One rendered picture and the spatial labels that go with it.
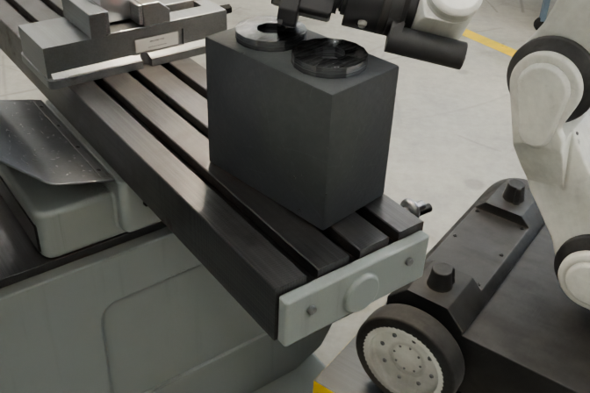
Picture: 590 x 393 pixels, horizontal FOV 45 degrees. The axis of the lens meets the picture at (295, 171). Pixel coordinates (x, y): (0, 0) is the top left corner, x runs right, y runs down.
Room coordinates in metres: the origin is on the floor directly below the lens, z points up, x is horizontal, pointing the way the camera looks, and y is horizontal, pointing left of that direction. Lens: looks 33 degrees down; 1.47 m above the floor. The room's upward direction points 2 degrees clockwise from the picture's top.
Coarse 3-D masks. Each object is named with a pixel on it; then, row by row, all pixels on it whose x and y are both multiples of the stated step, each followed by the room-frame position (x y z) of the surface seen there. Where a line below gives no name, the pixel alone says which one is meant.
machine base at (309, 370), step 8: (312, 360) 1.17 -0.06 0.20; (296, 368) 1.14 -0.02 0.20; (304, 368) 1.14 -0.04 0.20; (312, 368) 1.14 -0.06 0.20; (320, 368) 1.14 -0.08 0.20; (288, 376) 1.12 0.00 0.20; (296, 376) 1.12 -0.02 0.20; (304, 376) 1.12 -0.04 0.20; (312, 376) 1.12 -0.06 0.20; (272, 384) 1.09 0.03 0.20; (280, 384) 1.09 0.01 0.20; (288, 384) 1.09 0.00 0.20; (296, 384) 1.10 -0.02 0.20; (304, 384) 1.10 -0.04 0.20; (312, 384) 1.10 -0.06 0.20; (256, 392) 1.07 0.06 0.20; (264, 392) 1.07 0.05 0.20; (272, 392) 1.07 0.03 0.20; (280, 392) 1.07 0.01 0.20; (288, 392) 1.07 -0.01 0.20; (296, 392) 1.07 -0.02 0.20; (304, 392) 1.07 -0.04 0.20; (312, 392) 1.07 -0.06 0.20
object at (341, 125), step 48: (240, 48) 0.81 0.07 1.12; (288, 48) 0.81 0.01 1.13; (336, 48) 0.80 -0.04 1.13; (240, 96) 0.80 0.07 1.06; (288, 96) 0.74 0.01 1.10; (336, 96) 0.70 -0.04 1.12; (384, 96) 0.76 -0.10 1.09; (240, 144) 0.80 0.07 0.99; (288, 144) 0.74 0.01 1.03; (336, 144) 0.71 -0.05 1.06; (384, 144) 0.77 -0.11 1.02; (288, 192) 0.74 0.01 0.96; (336, 192) 0.71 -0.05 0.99
